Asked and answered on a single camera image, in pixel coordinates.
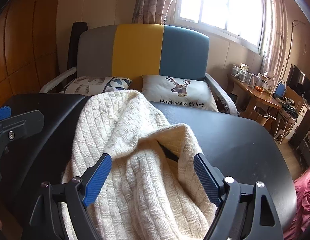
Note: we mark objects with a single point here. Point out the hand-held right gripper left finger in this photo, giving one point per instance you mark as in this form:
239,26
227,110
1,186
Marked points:
97,178

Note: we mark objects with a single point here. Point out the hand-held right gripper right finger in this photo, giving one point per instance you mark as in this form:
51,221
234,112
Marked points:
207,180

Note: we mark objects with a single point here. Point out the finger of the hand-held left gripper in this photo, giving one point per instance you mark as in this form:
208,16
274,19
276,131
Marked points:
2,113

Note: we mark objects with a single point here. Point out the cream knit sweater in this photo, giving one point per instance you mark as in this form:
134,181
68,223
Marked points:
135,180

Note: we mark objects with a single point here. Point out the brown paper bag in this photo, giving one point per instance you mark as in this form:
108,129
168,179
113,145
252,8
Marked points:
261,118

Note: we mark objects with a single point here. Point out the geometric print pillow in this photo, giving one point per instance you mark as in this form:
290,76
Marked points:
95,83

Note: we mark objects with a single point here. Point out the cluttered wooden shelf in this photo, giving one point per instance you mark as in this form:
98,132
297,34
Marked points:
265,100

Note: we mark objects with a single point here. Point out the red cloth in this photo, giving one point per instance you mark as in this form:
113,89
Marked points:
305,205

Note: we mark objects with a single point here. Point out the deer print pillow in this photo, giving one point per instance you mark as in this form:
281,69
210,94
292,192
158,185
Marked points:
160,90

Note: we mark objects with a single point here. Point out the black rolled mat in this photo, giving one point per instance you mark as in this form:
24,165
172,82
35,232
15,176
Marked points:
76,42

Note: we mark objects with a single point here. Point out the row of glass jars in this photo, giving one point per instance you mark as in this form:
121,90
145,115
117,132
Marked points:
242,75

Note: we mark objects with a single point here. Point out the blue chair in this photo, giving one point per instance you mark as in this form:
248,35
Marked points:
280,88

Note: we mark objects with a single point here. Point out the light wooden cabinet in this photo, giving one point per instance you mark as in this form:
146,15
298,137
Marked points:
295,100

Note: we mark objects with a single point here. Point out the grey yellow blue cushion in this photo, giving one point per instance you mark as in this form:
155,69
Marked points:
137,50

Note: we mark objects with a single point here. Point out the black monitor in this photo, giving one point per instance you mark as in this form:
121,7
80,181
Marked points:
299,80

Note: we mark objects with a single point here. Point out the patterned beige curtain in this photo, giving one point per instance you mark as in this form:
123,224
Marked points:
277,42
150,2

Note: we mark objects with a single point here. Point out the large white-framed window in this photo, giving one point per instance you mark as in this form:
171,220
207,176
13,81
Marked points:
220,5

